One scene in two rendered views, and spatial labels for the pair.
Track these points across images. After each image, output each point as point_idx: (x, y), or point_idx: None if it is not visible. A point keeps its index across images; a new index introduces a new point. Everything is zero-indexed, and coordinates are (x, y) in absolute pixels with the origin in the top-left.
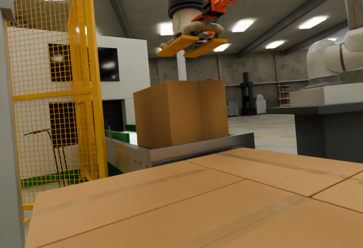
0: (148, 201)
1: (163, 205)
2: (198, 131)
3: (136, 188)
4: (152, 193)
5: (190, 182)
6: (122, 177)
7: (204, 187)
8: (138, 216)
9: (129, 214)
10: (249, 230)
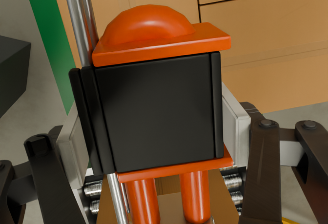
0: (304, 6)
1: None
2: (168, 181)
3: (300, 47)
4: (294, 24)
5: (250, 31)
6: (299, 92)
7: (247, 9)
8: None
9: None
10: None
